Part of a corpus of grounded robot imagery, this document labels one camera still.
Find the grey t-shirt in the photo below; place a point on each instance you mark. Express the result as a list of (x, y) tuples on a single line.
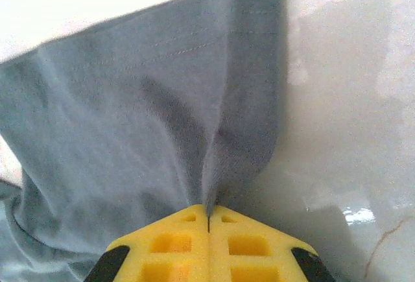
[(129, 116)]

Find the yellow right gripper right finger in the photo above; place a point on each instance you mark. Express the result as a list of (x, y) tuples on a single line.
[(256, 246)]

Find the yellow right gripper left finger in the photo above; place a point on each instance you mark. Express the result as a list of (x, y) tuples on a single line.
[(168, 246)]

